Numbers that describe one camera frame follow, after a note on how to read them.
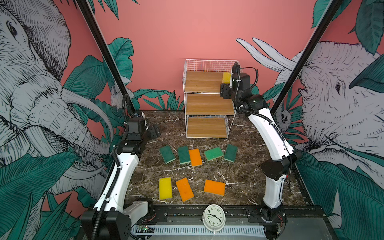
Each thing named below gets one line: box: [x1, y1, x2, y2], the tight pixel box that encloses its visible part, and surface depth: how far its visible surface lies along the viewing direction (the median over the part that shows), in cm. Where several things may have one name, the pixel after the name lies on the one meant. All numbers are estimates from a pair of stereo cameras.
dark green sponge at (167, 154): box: [159, 145, 176, 164], surface depth 96 cm
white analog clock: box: [199, 204, 229, 236], surface depth 71 cm
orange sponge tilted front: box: [175, 177, 195, 202], surface depth 83 cm
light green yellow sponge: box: [203, 146, 224, 162], surface depth 97 cm
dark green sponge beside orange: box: [177, 145, 191, 165], surface depth 96 cm
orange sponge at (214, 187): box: [203, 179, 226, 196], surface depth 84 cm
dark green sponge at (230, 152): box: [223, 144, 238, 163], surface depth 99 cm
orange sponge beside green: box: [188, 148, 203, 167], surface depth 96 cm
